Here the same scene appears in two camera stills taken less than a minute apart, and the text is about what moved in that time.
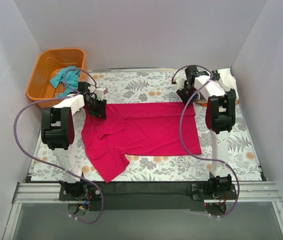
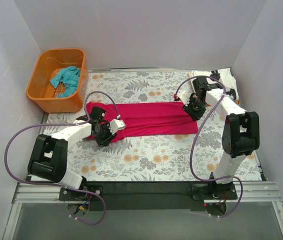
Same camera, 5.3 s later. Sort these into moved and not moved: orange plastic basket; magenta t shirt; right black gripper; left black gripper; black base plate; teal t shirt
Moved: left black gripper; magenta t shirt; right black gripper
Not moved: teal t shirt; orange plastic basket; black base plate
